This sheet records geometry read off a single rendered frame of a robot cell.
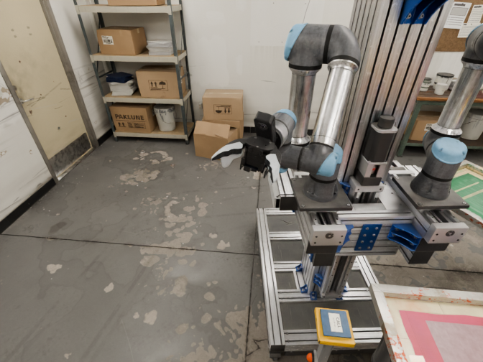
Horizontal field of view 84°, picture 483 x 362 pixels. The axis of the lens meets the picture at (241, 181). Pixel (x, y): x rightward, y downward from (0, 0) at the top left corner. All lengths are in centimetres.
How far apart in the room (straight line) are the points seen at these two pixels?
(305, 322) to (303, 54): 163
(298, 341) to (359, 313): 48
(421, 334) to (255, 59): 378
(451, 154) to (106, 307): 238
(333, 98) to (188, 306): 188
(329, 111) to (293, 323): 149
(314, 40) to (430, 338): 113
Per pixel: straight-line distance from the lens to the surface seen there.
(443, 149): 134
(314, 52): 98
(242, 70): 436
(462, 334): 140
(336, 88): 91
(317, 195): 117
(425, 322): 136
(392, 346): 120
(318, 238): 116
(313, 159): 83
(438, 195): 141
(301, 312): 207
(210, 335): 220
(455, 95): 142
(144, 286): 251
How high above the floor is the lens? 199
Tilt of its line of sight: 35 degrees down
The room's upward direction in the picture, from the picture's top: straight up
